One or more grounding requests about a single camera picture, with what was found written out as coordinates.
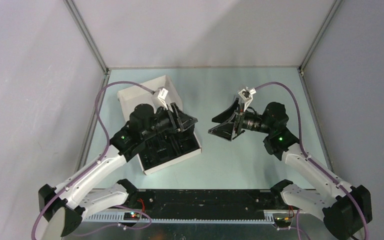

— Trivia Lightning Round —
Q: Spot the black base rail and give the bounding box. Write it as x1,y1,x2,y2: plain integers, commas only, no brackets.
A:
124,189,290,221

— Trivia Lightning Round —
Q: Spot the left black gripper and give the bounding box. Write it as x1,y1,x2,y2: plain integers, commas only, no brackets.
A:
141,102,197,141

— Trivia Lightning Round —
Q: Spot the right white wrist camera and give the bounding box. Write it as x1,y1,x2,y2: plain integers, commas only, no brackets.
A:
238,87,256,112

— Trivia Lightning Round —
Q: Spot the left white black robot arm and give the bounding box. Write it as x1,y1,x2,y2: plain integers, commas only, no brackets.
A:
38,102,198,240

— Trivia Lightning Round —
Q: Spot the aluminium corner post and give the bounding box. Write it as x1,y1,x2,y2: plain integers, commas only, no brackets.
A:
298,0,344,75
62,0,109,74

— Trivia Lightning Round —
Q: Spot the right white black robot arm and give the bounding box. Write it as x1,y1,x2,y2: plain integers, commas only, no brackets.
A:
208,98,373,240

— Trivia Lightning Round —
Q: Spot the white box with black tray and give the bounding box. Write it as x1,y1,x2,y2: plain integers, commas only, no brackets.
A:
117,75,202,175

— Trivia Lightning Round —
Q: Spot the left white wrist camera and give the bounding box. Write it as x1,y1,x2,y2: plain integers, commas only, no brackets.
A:
151,86,169,110

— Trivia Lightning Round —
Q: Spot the controller board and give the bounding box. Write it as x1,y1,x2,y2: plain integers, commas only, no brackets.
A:
274,217,294,228
123,211,142,221

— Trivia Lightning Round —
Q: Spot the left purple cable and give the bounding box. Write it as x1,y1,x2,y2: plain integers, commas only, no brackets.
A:
30,81,156,240

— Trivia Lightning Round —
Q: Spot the right aluminium corner post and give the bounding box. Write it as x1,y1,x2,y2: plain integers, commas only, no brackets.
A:
298,0,344,75

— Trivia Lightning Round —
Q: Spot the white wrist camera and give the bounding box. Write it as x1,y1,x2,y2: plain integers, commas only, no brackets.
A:
151,86,169,110
238,87,256,112

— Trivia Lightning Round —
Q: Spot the left controller board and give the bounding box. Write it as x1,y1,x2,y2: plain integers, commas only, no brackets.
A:
123,211,142,221

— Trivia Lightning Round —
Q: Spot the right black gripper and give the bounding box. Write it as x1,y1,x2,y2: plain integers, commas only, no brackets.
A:
208,97,273,141

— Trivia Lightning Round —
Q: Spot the left aluminium corner post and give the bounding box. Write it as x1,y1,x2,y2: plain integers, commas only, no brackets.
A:
62,0,109,74

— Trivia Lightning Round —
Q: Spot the right controller board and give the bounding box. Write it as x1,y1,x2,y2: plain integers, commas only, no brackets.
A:
274,217,294,228

